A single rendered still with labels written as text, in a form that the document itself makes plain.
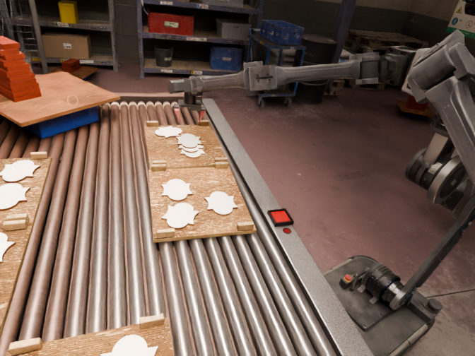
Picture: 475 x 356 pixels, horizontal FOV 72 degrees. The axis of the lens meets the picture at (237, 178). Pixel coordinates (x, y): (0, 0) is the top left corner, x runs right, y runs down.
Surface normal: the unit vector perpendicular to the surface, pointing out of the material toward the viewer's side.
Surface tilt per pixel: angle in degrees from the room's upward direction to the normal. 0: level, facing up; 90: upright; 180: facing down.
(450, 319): 0
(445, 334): 0
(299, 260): 0
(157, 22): 90
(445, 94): 87
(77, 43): 90
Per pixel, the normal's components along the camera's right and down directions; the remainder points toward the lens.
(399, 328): 0.12, -0.82
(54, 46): 0.24, 0.57
